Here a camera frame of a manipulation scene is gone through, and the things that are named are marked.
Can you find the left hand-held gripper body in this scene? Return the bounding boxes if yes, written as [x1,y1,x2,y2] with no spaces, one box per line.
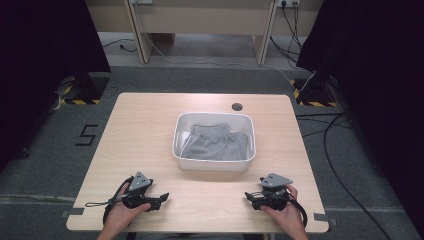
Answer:
[114,171,156,210]

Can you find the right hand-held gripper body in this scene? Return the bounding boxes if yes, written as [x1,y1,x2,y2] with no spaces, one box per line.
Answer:
[253,172,294,211]

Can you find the white plastic bin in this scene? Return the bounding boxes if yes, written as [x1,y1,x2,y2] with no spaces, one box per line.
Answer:
[171,112,257,173]

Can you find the grey shorts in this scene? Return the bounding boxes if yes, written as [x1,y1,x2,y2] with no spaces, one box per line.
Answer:
[180,123,250,162]

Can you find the person's right hand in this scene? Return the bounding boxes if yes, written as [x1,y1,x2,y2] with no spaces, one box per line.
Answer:
[260,184,306,234]

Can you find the person's left hand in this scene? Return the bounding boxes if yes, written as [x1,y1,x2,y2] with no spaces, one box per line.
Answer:
[103,184,152,233]

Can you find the black stand base, striped tape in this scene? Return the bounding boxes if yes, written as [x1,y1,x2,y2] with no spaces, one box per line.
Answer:
[59,73,111,106]
[289,77,338,108]

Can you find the dark curtain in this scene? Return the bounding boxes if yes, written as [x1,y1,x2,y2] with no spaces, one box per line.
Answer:
[0,0,112,174]
[295,0,424,231]

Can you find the beige wooden desk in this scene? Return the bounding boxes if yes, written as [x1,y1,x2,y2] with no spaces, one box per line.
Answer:
[83,0,324,66]

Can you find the black strap of right gripper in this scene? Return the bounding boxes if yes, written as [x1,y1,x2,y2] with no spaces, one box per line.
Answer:
[288,195,309,228]

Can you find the long black floor cable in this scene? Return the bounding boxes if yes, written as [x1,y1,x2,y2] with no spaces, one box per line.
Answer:
[322,113,394,240]

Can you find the thin black floor cables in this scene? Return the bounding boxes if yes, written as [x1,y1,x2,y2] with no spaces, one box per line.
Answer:
[295,112,354,138]

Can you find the short black cable with plug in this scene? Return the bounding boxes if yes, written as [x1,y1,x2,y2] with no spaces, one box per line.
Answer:
[101,38,138,54]

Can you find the black cables from socket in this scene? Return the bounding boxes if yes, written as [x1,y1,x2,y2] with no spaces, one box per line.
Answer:
[269,1,313,70]

